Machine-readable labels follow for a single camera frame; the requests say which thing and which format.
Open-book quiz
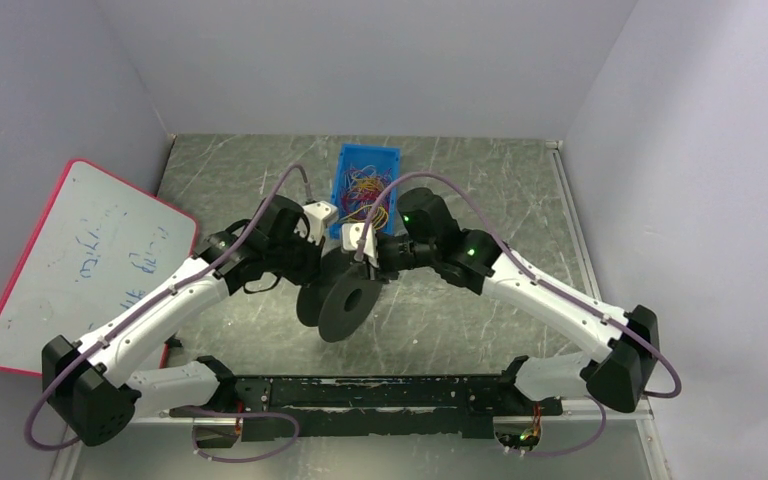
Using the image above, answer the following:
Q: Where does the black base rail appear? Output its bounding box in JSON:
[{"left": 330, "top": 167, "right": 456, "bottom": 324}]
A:
[{"left": 198, "top": 373, "right": 562, "bottom": 442}]

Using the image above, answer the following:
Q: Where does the blue plastic bin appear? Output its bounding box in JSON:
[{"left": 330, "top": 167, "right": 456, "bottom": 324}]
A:
[{"left": 329, "top": 143, "right": 401, "bottom": 239}]

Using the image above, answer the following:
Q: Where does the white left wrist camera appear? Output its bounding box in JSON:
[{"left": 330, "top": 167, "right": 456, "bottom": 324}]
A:
[{"left": 295, "top": 201, "right": 338, "bottom": 246}]

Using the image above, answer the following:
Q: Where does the black cable spool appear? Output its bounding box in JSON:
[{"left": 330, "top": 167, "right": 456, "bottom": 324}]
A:
[{"left": 296, "top": 248, "right": 386, "bottom": 343}]

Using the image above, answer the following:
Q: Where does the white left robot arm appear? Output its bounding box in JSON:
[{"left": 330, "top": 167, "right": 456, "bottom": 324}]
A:
[{"left": 41, "top": 195, "right": 337, "bottom": 446}]

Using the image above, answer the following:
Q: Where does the bundle of coloured wires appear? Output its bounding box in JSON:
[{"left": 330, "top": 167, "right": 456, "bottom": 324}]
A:
[{"left": 336, "top": 164, "right": 395, "bottom": 227}]

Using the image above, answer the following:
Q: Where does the pink framed whiteboard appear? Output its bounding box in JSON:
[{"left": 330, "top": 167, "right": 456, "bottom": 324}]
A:
[{"left": 0, "top": 159, "right": 198, "bottom": 376}]

